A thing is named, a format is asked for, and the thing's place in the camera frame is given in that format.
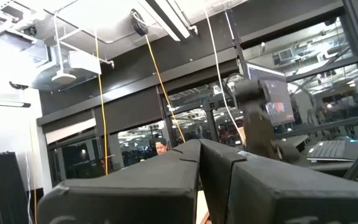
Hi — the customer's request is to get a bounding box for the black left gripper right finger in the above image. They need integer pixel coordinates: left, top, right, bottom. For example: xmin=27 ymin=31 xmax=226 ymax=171
xmin=199 ymin=138 xmax=358 ymax=224

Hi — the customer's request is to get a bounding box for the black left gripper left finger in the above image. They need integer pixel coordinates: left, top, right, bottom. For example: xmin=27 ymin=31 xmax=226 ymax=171
xmin=37 ymin=139 xmax=201 ymax=224

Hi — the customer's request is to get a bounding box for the person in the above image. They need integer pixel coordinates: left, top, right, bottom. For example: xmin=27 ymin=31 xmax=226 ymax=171
xmin=154 ymin=138 xmax=169 ymax=156

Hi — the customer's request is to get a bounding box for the open laptop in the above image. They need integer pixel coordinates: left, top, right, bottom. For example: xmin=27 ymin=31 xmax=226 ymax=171
xmin=305 ymin=139 xmax=357 ymax=163

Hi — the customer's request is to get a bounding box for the computer monitor with dark screen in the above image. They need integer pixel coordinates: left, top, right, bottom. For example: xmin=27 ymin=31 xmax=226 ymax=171
xmin=246 ymin=62 xmax=295 ymax=126

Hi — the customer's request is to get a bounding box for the tall black cabinet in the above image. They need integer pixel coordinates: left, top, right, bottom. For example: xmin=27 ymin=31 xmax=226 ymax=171
xmin=0 ymin=151 xmax=30 ymax=224

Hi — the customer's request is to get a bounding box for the long ceiling light fixture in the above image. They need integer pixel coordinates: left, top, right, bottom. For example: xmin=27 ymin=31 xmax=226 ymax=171
xmin=136 ymin=0 xmax=199 ymax=42

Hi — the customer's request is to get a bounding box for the hanging yellow cable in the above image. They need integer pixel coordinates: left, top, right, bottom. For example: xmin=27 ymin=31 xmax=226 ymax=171
xmin=93 ymin=29 xmax=109 ymax=176
xmin=144 ymin=33 xmax=186 ymax=144

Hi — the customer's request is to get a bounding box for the hanging white cable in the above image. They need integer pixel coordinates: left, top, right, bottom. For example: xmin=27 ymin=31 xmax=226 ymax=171
xmin=204 ymin=8 xmax=246 ymax=144

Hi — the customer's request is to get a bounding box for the silver ceiling air duct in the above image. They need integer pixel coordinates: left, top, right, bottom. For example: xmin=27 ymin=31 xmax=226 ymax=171
xmin=29 ymin=42 xmax=103 ymax=91

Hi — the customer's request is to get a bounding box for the black ceiling cable reel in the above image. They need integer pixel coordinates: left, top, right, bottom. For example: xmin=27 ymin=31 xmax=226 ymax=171
xmin=130 ymin=8 xmax=149 ymax=36

